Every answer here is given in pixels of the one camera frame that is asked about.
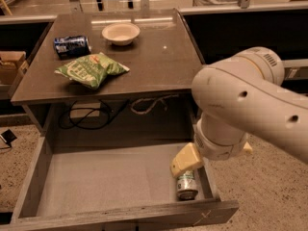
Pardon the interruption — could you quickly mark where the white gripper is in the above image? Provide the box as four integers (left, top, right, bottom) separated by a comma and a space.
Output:
170, 113, 253, 178

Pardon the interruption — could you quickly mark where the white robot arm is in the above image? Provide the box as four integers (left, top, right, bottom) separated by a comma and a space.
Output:
170, 47, 308, 177

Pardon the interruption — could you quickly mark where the grey cabinet with counter top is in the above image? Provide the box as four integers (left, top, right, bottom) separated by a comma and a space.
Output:
11, 9, 213, 137

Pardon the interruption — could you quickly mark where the open grey wooden drawer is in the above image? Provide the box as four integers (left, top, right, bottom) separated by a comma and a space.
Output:
0, 113, 240, 231

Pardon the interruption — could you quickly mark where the blue pepsi can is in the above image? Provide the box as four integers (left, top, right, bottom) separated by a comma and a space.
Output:
54, 36, 90, 58

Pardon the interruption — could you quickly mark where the green chip bag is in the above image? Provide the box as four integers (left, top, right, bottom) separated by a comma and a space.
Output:
55, 53, 130, 90

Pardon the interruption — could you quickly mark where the white paper bowl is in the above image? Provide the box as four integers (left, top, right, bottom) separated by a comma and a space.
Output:
102, 23, 141, 46

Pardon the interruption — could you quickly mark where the small black floor device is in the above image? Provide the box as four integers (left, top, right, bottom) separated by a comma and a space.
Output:
0, 129, 17, 147

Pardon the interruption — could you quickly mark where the cardboard box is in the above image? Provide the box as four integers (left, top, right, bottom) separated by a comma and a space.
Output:
0, 51, 29, 85

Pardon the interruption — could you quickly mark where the beige braided rope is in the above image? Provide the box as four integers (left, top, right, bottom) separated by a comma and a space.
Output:
129, 93, 180, 116

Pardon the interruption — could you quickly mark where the metal railing frame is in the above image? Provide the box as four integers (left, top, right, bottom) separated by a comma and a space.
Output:
179, 2, 308, 80

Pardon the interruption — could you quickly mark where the black cable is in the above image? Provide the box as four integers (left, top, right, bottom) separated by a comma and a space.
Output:
58, 98, 130, 131

